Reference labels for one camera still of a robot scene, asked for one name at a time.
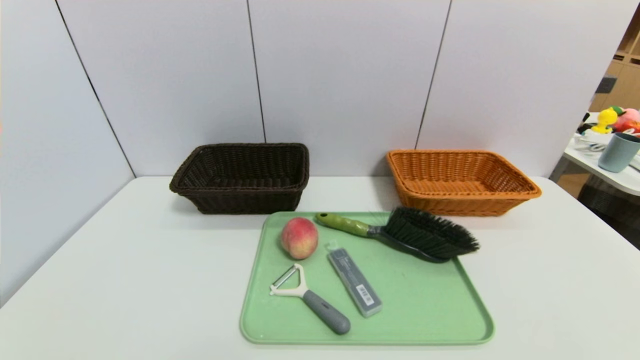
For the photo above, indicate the yellow plush toy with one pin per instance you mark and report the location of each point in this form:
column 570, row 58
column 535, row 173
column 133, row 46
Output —
column 606, row 120

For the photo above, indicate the dark brown wicker basket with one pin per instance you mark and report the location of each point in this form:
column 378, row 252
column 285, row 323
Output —
column 240, row 200

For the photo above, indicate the white side table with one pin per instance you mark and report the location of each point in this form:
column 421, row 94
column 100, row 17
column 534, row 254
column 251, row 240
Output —
column 585, row 161

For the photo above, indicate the pink plush toy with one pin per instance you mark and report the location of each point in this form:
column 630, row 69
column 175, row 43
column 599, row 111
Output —
column 630, row 120

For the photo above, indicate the light green plastic tray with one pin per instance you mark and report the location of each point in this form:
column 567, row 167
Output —
column 425, row 300

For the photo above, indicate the orange wicker basket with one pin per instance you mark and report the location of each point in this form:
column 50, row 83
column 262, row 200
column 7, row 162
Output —
column 450, row 205

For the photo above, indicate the grey rectangular plastic case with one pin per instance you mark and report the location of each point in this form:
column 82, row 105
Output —
column 355, row 282

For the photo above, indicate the red yellow peach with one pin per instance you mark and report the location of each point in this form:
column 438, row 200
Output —
column 299, row 239

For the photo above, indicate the wooden shelf cabinet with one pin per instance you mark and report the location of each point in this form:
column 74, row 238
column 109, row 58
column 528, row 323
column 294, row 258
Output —
column 625, row 85

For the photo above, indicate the blue grey cup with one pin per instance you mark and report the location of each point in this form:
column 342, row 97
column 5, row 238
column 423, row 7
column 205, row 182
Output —
column 617, row 152

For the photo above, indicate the dark wicker bin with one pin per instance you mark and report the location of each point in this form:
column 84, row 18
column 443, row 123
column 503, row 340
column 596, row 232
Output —
column 607, row 205

